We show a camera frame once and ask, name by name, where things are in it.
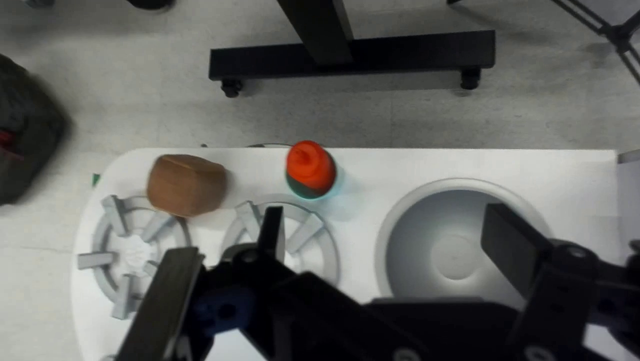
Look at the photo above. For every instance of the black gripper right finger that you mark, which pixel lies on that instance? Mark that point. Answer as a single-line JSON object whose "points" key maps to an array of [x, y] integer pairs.
{"points": [[520, 254]]}

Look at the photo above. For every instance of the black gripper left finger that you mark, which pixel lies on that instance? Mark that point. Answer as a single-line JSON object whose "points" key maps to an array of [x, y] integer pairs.
{"points": [[162, 308]]}

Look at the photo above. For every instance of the grey toy burner grate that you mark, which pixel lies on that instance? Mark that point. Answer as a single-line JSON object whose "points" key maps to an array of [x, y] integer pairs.
{"points": [[111, 257], [311, 232]]}

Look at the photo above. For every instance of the grey toy sink bowl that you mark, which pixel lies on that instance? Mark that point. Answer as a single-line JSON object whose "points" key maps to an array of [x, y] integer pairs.
{"points": [[440, 248]]}

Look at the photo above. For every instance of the white toy kitchen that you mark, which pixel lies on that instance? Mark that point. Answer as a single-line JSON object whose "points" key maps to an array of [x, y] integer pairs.
{"points": [[467, 167]]}

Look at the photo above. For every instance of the brown toy food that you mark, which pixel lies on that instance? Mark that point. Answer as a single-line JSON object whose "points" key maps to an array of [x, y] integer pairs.
{"points": [[187, 184]]}

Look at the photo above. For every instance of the red tomato toy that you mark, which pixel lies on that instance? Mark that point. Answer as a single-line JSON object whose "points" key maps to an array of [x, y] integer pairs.
{"points": [[311, 167]]}

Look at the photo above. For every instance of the dark bag with red trim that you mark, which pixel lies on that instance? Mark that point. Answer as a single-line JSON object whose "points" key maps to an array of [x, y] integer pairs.
{"points": [[27, 127]]}

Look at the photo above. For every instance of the black thin tripod leg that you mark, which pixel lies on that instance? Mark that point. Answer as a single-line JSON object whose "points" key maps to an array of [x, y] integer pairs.
{"points": [[612, 37]]}

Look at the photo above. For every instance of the black stand base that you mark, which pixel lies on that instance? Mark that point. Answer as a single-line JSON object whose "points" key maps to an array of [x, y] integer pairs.
{"points": [[347, 57]]}

